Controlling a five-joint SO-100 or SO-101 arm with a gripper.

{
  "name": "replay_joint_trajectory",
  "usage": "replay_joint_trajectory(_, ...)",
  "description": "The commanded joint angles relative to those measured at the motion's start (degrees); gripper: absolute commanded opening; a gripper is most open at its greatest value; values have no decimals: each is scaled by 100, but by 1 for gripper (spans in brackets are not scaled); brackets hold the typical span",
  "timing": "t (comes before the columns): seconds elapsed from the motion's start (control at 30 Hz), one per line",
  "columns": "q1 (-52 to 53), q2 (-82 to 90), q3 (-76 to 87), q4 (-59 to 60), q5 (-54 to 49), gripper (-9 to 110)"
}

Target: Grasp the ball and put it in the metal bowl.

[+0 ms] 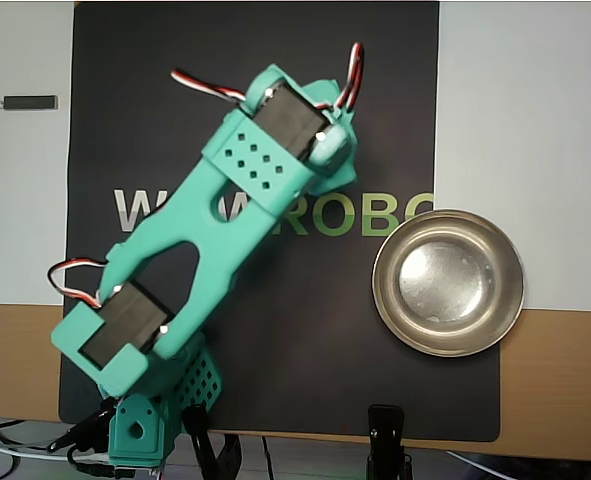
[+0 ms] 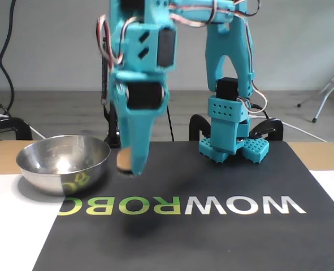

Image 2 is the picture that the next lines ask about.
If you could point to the white sheet under mat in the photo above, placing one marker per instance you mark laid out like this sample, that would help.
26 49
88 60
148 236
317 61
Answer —
14 226

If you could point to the white folding stand legs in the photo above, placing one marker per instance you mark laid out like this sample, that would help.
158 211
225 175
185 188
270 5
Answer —
324 101

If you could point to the black clamp with lever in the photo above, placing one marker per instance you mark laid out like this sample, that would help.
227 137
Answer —
268 127

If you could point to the teal 3D-printed robot arm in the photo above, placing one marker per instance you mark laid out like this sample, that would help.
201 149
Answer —
226 39

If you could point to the teal gripper body with servo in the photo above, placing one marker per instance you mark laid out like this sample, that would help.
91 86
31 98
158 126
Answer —
144 94

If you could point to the teal moving gripper finger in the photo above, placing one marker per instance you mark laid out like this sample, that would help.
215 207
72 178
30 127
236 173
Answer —
141 135

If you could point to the black WOWROBO mat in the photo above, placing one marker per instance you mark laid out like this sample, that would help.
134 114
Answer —
183 248

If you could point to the teal fixed gripper finger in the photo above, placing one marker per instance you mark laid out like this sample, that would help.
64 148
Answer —
125 130

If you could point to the round metal bowl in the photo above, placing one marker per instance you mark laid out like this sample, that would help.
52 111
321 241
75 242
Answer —
42 175

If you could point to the black clamp right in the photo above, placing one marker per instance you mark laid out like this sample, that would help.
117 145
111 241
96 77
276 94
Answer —
111 127

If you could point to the small orange ball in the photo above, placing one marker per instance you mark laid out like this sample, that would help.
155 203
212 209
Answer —
123 161

